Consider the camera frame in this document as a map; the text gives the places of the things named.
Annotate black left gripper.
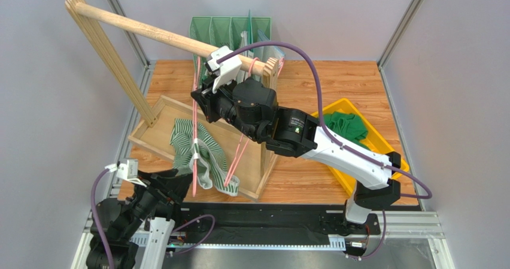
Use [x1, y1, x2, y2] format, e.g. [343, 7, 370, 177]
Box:
[120, 167, 195, 238]

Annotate green white striped tank top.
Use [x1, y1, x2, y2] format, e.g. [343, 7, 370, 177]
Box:
[169, 119, 240, 197]

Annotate pink wire hanger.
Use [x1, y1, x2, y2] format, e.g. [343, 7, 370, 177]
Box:
[223, 58, 285, 186]

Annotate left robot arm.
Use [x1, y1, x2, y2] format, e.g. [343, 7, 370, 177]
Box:
[86, 168, 193, 268]

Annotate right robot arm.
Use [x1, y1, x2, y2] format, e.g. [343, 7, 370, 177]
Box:
[190, 78, 401, 224]

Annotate wooden clothes rack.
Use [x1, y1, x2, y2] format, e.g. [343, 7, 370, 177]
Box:
[65, 0, 277, 202]

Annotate mint green file organizer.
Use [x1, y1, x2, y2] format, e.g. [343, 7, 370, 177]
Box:
[189, 16, 278, 90]

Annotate white folders in organizer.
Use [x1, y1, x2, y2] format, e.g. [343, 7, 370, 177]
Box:
[230, 11, 285, 65]

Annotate yellow plastic tray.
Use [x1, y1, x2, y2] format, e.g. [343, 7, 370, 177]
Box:
[323, 98, 396, 195]

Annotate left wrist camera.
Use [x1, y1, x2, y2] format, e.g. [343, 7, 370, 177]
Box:
[104, 158, 147, 188]

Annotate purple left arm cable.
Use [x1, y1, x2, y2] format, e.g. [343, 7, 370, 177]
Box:
[90, 168, 116, 269]

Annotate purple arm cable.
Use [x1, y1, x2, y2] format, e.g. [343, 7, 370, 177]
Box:
[90, 168, 116, 269]
[217, 41, 433, 200]

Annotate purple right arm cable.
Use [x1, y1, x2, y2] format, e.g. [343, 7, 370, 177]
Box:
[217, 41, 433, 200]

